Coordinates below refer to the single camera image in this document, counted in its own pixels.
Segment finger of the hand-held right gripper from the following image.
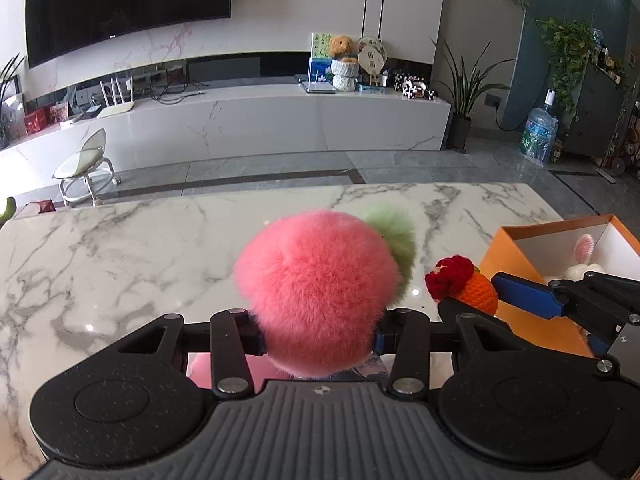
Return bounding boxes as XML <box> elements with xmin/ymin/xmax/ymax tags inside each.
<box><xmin>436</xmin><ymin>297</ymin><xmax>516</xmax><ymax>334</ymax></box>
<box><xmin>490</xmin><ymin>270</ymin><xmax>640</xmax><ymax>328</ymax></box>

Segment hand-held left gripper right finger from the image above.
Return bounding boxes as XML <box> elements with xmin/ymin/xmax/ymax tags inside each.
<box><xmin>372</xmin><ymin>308</ymin><xmax>523</xmax><ymax>397</ymax></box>

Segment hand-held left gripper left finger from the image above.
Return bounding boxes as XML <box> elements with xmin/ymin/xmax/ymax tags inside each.
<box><xmin>117</xmin><ymin>308</ymin><xmax>265</xmax><ymax>397</ymax></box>

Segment orange crochet carrot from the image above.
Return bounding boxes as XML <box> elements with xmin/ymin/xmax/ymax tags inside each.
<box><xmin>424</xmin><ymin>255</ymin><xmax>500</xmax><ymax>317</ymax></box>

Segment orange cardboard box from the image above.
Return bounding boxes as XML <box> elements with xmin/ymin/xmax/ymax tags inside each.
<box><xmin>478</xmin><ymin>214</ymin><xmax>640</xmax><ymax>359</ymax></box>

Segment white crochet rabbit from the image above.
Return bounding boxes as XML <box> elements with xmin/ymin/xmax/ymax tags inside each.
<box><xmin>544</xmin><ymin>233</ymin><xmax>610</xmax><ymax>287</ymax></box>

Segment pink peach plush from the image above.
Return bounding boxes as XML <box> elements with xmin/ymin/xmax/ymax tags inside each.
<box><xmin>233</xmin><ymin>204</ymin><xmax>417</xmax><ymax>379</ymax></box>

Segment printed photo card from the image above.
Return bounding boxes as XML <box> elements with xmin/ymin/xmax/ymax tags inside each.
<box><xmin>349</xmin><ymin>354</ymin><xmax>392</xmax><ymax>379</ymax></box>

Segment blue water bottle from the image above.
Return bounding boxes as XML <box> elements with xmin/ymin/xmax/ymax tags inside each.
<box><xmin>519</xmin><ymin>89</ymin><xmax>560</xmax><ymax>168</ymax></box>

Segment potted long leaf plant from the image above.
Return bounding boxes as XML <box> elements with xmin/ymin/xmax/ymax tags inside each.
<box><xmin>431</xmin><ymin>36</ymin><xmax>512</xmax><ymax>152</ymax></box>

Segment toy clutter by cabinet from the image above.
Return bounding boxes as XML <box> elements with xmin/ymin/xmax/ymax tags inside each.
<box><xmin>599</xmin><ymin>99</ymin><xmax>640</xmax><ymax>182</ymax></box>

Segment grey drawer cabinet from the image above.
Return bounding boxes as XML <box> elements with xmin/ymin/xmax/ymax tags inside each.
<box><xmin>564</xmin><ymin>49</ymin><xmax>632</xmax><ymax>157</ymax></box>

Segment white marble tv cabinet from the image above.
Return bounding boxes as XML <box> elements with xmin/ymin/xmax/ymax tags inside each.
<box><xmin>0</xmin><ymin>81</ymin><xmax>452</xmax><ymax>197</ymax></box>

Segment black white toy figures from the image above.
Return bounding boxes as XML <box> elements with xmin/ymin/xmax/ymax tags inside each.
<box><xmin>392</xmin><ymin>72</ymin><xmax>437</xmax><ymax>101</ymax></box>

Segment hanging ivy plant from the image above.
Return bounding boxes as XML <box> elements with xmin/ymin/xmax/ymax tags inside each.
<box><xmin>536</xmin><ymin>16</ymin><xmax>597</xmax><ymax>112</ymax></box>

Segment white baby rocker chair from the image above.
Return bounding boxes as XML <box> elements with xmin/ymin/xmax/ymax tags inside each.
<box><xmin>51</xmin><ymin>128</ymin><xmax>122</xmax><ymax>209</ymax></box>

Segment round paper fan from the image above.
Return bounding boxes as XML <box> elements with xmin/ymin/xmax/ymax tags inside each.
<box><xmin>355</xmin><ymin>35</ymin><xmax>387</xmax><ymax>87</ymax></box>

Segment white router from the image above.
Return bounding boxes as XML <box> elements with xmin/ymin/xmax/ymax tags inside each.
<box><xmin>95</xmin><ymin>73</ymin><xmax>137</xmax><ymax>121</ymax></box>

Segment blue green painting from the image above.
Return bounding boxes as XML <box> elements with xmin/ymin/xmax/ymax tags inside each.
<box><xmin>309</xmin><ymin>32</ymin><xmax>347</xmax><ymax>82</ymax></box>

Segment brown teddy bear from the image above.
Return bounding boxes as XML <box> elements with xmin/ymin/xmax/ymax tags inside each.
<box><xmin>328</xmin><ymin>34</ymin><xmax>357</xmax><ymax>64</ymax></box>

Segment red gift boxes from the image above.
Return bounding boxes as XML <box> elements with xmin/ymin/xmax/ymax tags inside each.
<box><xmin>22</xmin><ymin>101</ymin><xmax>72</xmax><ymax>137</ymax></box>

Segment potted plant in blue vase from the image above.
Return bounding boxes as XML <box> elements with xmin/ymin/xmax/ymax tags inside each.
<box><xmin>0</xmin><ymin>54</ymin><xmax>27</xmax><ymax>152</ymax></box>

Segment black television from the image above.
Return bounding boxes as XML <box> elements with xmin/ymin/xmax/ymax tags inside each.
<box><xmin>25</xmin><ymin>0</ymin><xmax>234</xmax><ymax>69</ymax></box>

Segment black cables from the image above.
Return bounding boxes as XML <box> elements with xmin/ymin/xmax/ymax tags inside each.
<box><xmin>149</xmin><ymin>61</ymin><xmax>207</xmax><ymax>104</ymax></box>

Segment white wall cabinet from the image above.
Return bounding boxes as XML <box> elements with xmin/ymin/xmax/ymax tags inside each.
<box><xmin>364</xmin><ymin>0</ymin><xmax>449</xmax><ymax>67</ymax></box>

